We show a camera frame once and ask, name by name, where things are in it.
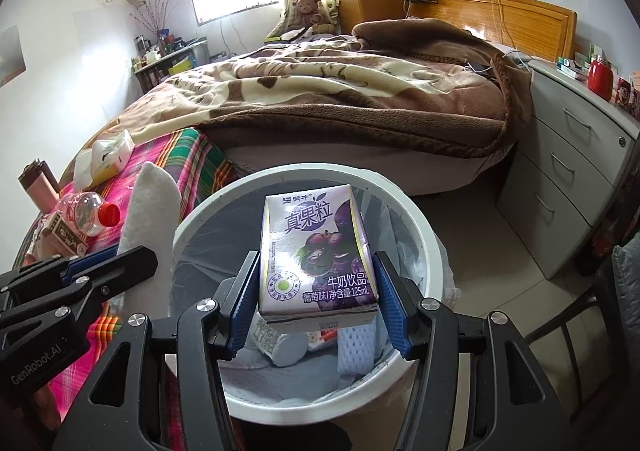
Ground black metal chair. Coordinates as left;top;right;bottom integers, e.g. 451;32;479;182
522;231;640;451

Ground white round waste bin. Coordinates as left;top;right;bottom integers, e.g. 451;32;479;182
171;170;453;423

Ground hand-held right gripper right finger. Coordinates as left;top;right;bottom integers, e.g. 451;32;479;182
372;251;576;451

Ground small brown white carton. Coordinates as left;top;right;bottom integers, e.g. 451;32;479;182
42;214;88;254

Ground brown teddy bear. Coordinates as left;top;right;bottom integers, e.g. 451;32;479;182
277;0;337;34

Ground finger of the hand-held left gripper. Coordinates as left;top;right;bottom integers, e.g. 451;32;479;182
50;245;160;332
0;251;123;299

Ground clear bottle with red cap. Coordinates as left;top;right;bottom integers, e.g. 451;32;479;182
55;191;122;238

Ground wooden headboard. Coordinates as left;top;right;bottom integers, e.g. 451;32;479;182
405;0;578;63

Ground pink mug with brown lid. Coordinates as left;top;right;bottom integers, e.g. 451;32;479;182
18;158;60;212

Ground plaid bed cloth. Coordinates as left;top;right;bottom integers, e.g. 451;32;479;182
12;128;236;451

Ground cluttered storage shelf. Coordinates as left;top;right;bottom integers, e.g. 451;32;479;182
132;38;211;92

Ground white foam block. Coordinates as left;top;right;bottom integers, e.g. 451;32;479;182
117;161;182;259

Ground purple drink carton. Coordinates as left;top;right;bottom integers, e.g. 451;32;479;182
257;184;380;329

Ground grey green padded jacket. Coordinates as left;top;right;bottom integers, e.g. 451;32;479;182
610;243;640;332

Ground white yogurt cup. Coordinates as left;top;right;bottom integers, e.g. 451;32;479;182
250;313;308;367

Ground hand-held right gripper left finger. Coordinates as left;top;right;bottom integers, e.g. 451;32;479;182
52;251;263;451

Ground brown patterned blanket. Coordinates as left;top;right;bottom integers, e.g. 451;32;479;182
60;20;533;192

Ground grey drawer nightstand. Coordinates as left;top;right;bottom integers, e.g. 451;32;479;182
495;58;640;279

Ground slim white foam net sleeve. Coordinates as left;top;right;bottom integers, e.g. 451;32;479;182
337;323;376;377

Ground white tissue pack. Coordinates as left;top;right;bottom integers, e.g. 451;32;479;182
74;130;136;187

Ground flat white blue box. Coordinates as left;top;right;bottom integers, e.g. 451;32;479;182
557;57;588;79

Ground dried branches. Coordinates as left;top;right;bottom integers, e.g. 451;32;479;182
131;0;176;39

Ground printed red tin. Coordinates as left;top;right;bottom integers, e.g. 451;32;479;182
617;76;639;108

